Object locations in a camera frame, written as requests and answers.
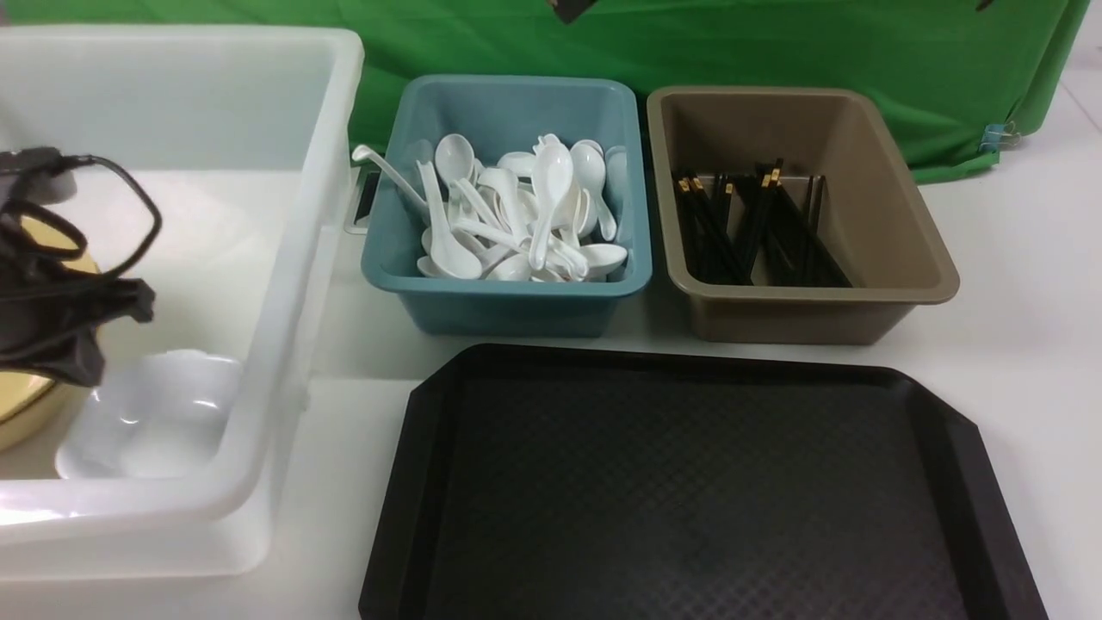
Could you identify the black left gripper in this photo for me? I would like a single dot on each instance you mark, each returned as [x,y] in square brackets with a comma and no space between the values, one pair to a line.
[51,312]

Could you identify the yellow noodle bowl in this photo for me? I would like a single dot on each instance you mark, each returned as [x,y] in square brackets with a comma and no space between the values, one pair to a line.
[20,390]

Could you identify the white square dish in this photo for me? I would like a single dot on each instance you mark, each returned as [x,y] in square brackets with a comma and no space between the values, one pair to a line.
[158,417]

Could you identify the white ceramic soup spoon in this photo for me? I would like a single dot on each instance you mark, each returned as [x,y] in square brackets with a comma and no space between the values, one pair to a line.
[553,185]

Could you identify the yellow bowl in tub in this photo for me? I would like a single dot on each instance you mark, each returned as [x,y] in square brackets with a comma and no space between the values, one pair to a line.
[34,417]

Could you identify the large white plastic tub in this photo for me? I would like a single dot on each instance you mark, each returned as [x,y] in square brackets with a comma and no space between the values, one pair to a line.
[239,135]

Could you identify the white ceramic spoon in bin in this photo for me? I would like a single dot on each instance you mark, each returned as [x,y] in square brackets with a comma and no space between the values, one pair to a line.
[452,258]
[590,169]
[456,164]

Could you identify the blue plastic spoon bin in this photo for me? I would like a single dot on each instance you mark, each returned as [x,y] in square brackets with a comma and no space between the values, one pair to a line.
[501,114]

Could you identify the black serving tray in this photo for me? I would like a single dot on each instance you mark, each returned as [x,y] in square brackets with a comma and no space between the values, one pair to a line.
[555,483]

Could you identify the black chopstick gold tip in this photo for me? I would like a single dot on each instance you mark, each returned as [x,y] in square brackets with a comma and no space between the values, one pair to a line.
[715,259]
[756,215]

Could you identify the brown plastic chopstick bin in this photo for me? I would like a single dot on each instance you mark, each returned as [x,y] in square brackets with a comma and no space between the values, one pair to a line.
[850,247]

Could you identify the green backdrop cloth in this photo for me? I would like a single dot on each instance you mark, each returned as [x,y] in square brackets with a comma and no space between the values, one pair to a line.
[941,72]

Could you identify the blue binder clip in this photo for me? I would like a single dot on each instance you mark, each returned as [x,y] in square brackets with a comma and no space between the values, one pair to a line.
[998,137]

